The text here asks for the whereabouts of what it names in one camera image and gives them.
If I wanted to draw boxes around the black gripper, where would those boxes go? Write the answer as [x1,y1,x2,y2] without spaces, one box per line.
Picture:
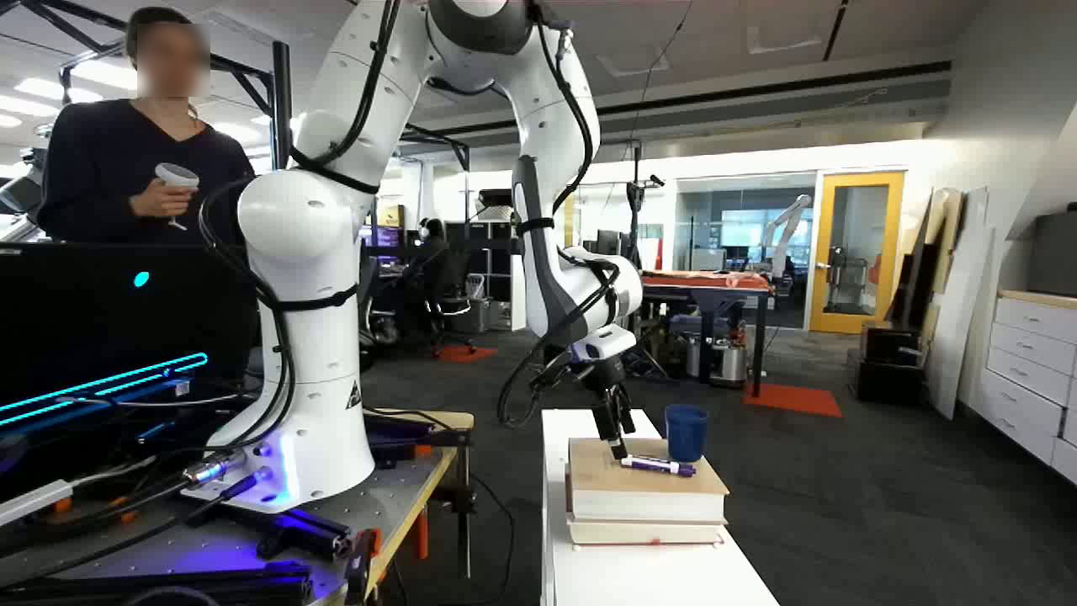
[579,353,639,464]

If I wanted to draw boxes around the white purple glue stick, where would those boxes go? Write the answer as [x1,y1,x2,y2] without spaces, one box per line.
[617,451,702,481]

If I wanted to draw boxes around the white handheld controller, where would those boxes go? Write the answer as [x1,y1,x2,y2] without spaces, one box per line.
[152,158,206,195]

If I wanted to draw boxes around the blue cup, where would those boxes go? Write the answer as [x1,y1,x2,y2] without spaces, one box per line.
[659,399,715,464]

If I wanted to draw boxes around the operator hand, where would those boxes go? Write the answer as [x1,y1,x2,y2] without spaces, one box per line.
[129,178,201,221]

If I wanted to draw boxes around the thick beige hardcover book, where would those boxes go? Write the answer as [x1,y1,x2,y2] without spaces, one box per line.
[563,433,735,528]

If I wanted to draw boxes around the red top table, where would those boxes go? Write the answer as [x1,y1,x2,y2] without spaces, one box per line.
[639,266,780,399]

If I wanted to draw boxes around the large orange floor mat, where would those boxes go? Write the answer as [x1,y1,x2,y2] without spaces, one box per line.
[741,375,847,424]

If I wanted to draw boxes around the small orange floor mat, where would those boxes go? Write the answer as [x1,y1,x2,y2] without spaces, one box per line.
[431,338,504,368]

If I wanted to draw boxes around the wooden robot workbench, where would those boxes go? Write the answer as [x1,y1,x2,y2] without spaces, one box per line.
[0,407,481,606]

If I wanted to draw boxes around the black tripod stand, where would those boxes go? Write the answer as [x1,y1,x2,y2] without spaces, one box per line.
[620,138,675,277]

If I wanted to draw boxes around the black office chair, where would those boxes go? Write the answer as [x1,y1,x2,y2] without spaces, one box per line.
[403,235,490,353]

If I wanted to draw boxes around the yellow framed glass door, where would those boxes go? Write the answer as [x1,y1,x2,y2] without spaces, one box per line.
[804,167,908,337]

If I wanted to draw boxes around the black floor box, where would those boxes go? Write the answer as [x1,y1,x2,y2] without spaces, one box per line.
[855,324,934,409]

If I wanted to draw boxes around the wooden leaning boards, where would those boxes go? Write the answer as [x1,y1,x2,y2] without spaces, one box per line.
[892,184,960,338]

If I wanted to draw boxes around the white leaning board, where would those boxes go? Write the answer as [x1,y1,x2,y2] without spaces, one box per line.
[925,184,998,424]

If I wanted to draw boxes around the white drawer cabinet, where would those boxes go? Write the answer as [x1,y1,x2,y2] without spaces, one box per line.
[968,286,1077,487]

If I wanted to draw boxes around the dark box on cabinet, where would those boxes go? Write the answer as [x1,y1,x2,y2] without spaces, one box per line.
[1022,206,1077,300]

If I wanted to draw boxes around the black vertical pole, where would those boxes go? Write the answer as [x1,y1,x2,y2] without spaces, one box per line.
[265,39,299,175]

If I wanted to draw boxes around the black computer monitor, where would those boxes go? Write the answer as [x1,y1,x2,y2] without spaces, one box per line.
[0,237,263,481]

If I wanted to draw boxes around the person in black sweater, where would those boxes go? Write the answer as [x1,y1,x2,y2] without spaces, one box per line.
[34,3,261,245]

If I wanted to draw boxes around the white power strip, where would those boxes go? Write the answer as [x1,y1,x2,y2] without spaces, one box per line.
[0,475,77,533]

